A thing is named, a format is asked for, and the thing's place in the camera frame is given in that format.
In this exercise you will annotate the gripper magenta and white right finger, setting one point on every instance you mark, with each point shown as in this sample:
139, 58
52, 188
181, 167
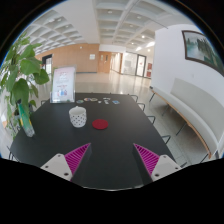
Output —
154, 166

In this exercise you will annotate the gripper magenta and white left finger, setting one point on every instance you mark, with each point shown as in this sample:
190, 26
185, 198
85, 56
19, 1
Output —
66, 165

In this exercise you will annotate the white polka dot mug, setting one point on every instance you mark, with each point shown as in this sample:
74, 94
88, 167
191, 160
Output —
78, 116

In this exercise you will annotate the red round coaster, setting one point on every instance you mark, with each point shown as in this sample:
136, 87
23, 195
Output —
100, 124

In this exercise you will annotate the round sticker badge left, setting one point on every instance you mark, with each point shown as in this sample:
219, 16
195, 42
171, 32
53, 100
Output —
80, 101

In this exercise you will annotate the green drink bottle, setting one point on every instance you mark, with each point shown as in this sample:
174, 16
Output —
25, 122

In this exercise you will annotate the colourful oval sticker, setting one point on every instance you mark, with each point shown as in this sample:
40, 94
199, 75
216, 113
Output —
90, 99

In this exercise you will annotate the long white bench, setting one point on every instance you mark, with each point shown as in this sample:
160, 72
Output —
201, 111

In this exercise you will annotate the blue square card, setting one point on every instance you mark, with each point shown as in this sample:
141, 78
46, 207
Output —
115, 102

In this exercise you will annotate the small white card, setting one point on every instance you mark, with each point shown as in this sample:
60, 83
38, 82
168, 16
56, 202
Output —
106, 100

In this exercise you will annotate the pink white sign stand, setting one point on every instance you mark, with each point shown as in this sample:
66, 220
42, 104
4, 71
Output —
63, 89

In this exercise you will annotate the green leafy potted plant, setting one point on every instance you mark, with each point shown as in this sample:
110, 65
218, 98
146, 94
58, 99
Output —
20, 73

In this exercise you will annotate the framed landscape painting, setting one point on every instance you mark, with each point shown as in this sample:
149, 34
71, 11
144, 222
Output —
199, 49

